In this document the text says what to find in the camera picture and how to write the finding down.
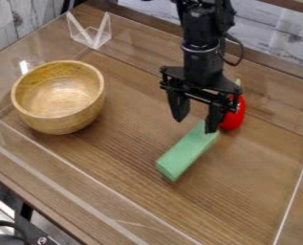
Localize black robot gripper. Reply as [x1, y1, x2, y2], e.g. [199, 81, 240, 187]
[160, 49, 243, 133]

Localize black table leg bracket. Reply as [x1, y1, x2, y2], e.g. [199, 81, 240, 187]
[15, 203, 59, 245]

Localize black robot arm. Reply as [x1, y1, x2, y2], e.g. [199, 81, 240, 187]
[160, 0, 243, 134]

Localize clear acrylic corner bracket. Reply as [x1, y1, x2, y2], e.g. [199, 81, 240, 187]
[65, 12, 111, 50]

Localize green rectangular block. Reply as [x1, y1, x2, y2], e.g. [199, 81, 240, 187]
[156, 122, 220, 182]

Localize red plush radish toy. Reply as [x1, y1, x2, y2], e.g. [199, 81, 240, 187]
[220, 96, 247, 130]

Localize clear acrylic tray wall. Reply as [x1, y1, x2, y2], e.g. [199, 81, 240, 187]
[0, 121, 201, 245]

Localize brown wooden bowl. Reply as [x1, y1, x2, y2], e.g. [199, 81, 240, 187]
[11, 60, 105, 135]

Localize black cable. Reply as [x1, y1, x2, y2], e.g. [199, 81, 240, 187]
[0, 219, 24, 245]

